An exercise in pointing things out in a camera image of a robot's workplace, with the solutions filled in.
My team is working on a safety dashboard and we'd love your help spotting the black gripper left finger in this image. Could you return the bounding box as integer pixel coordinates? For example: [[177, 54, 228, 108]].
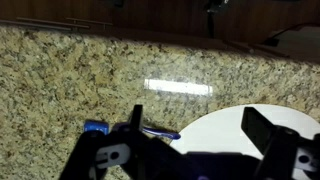
[[59, 104, 183, 180]]

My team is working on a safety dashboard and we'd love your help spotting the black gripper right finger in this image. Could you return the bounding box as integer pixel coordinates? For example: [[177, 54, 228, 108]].
[[241, 106, 320, 180]]

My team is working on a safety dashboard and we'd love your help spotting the white round sink basin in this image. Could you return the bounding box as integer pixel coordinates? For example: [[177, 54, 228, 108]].
[[169, 104, 320, 180]]

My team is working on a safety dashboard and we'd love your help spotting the blue handled razor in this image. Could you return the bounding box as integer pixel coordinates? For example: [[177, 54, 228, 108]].
[[112, 122, 182, 141]]

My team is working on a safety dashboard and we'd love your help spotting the long metal drawer handle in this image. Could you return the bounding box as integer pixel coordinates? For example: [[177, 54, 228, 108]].
[[65, 17, 114, 28]]

